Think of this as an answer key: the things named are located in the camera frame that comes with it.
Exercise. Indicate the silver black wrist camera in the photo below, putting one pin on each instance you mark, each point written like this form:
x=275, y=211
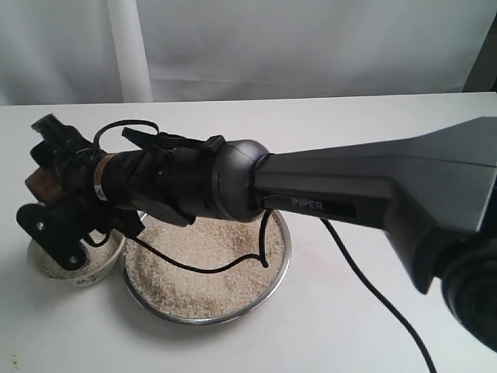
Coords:
x=59, y=227

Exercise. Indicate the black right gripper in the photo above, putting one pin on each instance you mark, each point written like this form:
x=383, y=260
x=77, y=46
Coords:
x=74, y=159

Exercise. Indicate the small cream ceramic bowl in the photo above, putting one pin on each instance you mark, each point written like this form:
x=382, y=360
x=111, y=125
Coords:
x=99, y=262

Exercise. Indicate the brown wooden cup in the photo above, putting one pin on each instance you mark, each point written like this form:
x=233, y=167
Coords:
x=45, y=185

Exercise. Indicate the steel tray of rice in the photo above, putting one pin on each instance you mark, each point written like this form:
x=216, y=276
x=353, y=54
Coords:
x=207, y=273

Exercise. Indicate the white backdrop curtain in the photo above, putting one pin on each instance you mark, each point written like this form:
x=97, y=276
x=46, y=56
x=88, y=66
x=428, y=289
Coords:
x=55, y=52

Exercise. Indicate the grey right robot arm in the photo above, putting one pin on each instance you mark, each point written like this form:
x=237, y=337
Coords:
x=434, y=196

